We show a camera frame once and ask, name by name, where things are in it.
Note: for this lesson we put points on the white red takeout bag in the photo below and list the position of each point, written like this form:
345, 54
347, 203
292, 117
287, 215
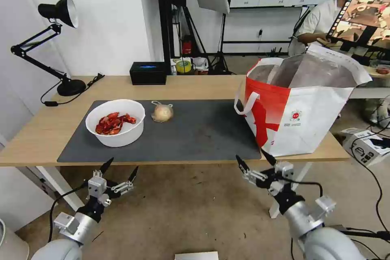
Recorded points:
304, 120

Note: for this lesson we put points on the dark grey desk mat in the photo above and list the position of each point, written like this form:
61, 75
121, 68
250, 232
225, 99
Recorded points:
198, 135

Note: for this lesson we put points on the red black canister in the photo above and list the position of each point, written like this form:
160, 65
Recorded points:
186, 46

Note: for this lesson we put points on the gripper pale camera box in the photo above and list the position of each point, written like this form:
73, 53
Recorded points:
285, 170
97, 186

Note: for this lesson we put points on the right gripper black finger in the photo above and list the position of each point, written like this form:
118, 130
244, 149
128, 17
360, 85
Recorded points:
243, 167
270, 158

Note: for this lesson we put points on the right gripper pale camera box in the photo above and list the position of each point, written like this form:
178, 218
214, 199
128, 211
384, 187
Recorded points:
285, 170

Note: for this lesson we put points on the black tissue box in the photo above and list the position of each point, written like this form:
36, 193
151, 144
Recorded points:
147, 74

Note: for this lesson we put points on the white robot front shell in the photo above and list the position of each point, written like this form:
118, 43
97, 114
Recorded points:
196, 256

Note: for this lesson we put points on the yellow tape roll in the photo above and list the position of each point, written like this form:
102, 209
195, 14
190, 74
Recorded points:
184, 66

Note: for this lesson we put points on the black desk lamp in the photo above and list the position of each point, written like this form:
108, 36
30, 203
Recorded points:
71, 87

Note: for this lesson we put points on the white round bowl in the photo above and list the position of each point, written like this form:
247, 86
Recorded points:
122, 138

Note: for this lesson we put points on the white side table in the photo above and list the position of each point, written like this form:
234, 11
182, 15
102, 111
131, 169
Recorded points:
371, 84

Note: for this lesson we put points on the black light stand tripod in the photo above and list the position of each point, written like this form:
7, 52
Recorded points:
220, 56

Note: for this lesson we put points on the person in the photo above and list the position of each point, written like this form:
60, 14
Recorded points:
317, 19

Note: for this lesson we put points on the left gripper pale camera box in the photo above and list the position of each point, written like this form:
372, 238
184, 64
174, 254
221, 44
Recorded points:
97, 186

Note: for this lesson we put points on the white plastic jug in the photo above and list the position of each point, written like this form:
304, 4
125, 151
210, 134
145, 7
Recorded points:
201, 65

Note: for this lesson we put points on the white printed cardboard box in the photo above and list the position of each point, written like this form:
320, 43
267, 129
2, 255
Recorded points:
364, 147

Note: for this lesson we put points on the red crayfish shells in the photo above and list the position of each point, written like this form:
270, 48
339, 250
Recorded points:
109, 124

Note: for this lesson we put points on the computer monitor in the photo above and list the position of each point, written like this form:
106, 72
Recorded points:
365, 10

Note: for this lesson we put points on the white rounded bin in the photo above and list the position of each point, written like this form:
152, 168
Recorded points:
12, 241

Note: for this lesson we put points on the crumpled clear plastic trash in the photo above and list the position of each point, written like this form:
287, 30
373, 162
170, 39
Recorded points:
163, 113

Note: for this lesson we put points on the black metal frame post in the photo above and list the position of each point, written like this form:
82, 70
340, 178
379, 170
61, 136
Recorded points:
166, 13

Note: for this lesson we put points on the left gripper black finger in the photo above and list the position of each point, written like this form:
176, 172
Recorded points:
106, 167
132, 177

